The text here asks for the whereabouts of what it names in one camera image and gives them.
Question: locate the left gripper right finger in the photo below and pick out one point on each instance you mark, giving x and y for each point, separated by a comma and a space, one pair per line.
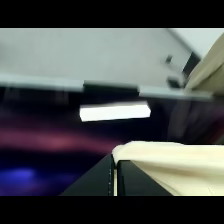
136, 183

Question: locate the cream garment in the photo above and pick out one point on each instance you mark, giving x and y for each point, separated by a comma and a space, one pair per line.
180, 163

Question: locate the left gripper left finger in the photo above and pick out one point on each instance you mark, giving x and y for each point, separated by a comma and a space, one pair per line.
96, 180

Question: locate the silver frame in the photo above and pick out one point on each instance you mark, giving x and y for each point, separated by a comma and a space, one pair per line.
100, 83

